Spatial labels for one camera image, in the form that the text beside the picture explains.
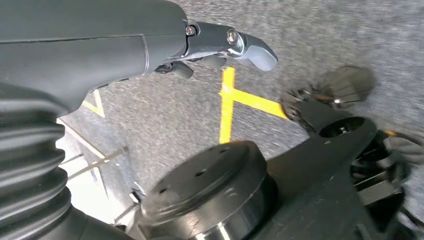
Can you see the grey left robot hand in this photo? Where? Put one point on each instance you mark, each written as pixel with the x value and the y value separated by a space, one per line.
pixel 82 39

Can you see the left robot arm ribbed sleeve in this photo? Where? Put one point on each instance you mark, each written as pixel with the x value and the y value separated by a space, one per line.
pixel 30 165

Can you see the yellow floor tape marking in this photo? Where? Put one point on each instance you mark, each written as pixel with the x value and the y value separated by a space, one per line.
pixel 227 109

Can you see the black robot hip joint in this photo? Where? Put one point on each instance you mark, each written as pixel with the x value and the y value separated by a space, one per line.
pixel 205 185

